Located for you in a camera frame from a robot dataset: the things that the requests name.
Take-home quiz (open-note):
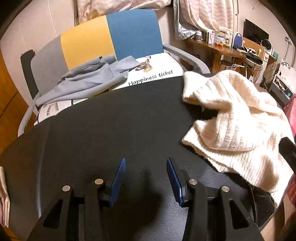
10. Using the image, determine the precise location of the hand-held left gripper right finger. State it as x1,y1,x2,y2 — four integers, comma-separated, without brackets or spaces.
166,158,265,241

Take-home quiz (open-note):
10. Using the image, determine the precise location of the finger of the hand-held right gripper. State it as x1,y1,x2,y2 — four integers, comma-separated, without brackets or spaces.
279,137,296,175

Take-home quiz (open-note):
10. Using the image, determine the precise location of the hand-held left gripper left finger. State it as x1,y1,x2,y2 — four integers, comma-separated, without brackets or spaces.
26,158,127,241

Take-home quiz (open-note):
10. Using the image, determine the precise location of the cream knit sweater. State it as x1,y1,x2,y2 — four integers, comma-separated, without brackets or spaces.
181,70,290,207

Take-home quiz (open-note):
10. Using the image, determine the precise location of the person's pink clothing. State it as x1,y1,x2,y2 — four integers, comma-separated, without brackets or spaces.
283,94,296,138

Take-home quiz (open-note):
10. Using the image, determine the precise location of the white storage rack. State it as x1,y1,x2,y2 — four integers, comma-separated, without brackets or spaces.
269,59,296,105

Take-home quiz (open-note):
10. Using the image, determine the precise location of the grey garment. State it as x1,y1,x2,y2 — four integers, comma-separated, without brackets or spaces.
36,55,140,107

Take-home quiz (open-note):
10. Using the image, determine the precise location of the small white fan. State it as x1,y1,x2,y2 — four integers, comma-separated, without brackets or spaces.
261,39,274,50

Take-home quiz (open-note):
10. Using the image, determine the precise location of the light wooden desk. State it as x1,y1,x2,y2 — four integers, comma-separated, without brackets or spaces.
242,37,277,78

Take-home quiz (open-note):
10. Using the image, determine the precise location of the white printed cushion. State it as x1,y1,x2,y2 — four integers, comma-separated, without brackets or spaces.
35,52,185,126

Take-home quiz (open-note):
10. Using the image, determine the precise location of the beige folded cloth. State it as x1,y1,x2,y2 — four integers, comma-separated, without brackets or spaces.
0,166,11,229

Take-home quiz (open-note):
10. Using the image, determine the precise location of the blue round object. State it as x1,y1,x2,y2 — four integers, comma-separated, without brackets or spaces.
232,32,243,48

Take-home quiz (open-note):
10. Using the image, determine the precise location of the black monitor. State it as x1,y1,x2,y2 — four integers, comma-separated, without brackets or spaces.
243,19,270,44

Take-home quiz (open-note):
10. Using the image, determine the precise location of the dark wooden desk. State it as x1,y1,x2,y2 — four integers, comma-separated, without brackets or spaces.
185,38,246,75

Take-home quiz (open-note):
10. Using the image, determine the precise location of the grey yellow blue office chair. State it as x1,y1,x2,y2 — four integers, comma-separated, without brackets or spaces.
17,9,211,137

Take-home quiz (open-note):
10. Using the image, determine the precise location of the silver foil sheet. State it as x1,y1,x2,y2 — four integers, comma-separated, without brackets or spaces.
178,23,202,40

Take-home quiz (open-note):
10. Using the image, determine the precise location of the pale printed curtain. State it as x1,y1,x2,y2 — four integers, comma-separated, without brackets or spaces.
179,0,234,33

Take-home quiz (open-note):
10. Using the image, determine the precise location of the pink floral quilt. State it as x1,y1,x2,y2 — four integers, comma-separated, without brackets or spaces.
76,0,173,21

